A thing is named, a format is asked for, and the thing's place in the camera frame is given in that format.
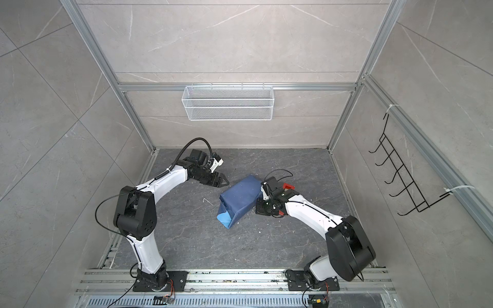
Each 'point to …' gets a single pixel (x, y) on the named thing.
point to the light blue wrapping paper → (239, 200)
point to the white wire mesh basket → (228, 102)
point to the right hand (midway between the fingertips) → (259, 209)
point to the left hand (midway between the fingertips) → (225, 179)
